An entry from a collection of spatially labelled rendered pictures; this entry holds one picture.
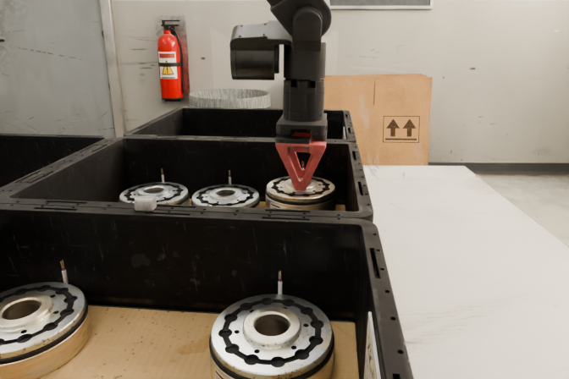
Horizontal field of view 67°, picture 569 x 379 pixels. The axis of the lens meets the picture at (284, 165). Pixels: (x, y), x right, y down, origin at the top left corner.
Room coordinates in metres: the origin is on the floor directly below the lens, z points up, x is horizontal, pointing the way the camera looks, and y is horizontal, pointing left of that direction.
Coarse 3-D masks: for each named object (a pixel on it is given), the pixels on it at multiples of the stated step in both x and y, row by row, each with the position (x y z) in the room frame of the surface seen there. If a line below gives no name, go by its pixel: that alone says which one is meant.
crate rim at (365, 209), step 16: (112, 144) 0.66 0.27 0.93; (224, 144) 0.68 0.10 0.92; (240, 144) 0.68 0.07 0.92; (256, 144) 0.67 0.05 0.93; (272, 144) 0.67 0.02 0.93; (336, 144) 0.66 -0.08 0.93; (352, 144) 0.66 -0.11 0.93; (80, 160) 0.57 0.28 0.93; (352, 160) 0.57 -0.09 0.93; (48, 176) 0.50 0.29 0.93; (352, 176) 0.51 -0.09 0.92; (16, 192) 0.44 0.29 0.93; (368, 192) 0.44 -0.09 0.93; (128, 208) 0.40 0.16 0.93; (160, 208) 0.40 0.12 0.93; (176, 208) 0.40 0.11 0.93; (192, 208) 0.40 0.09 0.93; (208, 208) 0.40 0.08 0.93; (224, 208) 0.40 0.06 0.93; (240, 208) 0.40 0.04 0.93; (256, 208) 0.40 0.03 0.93; (272, 208) 0.40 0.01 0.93; (368, 208) 0.40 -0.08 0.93
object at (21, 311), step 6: (24, 306) 0.34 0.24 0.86; (30, 306) 0.34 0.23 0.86; (36, 306) 0.34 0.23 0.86; (12, 312) 0.33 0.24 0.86; (18, 312) 0.33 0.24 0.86; (24, 312) 0.34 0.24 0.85; (30, 312) 0.34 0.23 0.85; (6, 318) 0.32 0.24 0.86; (12, 318) 0.33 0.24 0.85; (18, 318) 0.33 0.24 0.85
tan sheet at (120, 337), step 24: (96, 312) 0.37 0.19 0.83; (120, 312) 0.37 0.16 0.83; (144, 312) 0.37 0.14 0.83; (168, 312) 0.37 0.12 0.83; (192, 312) 0.37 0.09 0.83; (96, 336) 0.33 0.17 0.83; (120, 336) 0.33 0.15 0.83; (144, 336) 0.33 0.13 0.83; (168, 336) 0.33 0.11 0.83; (192, 336) 0.33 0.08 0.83; (336, 336) 0.33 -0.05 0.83; (72, 360) 0.30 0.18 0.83; (96, 360) 0.30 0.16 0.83; (120, 360) 0.30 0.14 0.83; (144, 360) 0.30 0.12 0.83; (168, 360) 0.30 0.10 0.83; (192, 360) 0.30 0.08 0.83; (336, 360) 0.30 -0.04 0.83
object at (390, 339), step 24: (48, 216) 0.39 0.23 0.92; (72, 216) 0.39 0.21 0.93; (96, 216) 0.39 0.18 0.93; (120, 216) 0.38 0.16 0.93; (144, 216) 0.38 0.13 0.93; (168, 216) 0.38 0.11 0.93; (192, 216) 0.38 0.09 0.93; (216, 216) 0.38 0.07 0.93; (240, 216) 0.38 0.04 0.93; (264, 216) 0.38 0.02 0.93; (288, 216) 0.38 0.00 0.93; (384, 264) 0.29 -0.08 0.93; (384, 288) 0.26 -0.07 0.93; (384, 312) 0.23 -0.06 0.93; (384, 336) 0.21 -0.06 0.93; (384, 360) 0.19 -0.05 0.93; (408, 360) 0.19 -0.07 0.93
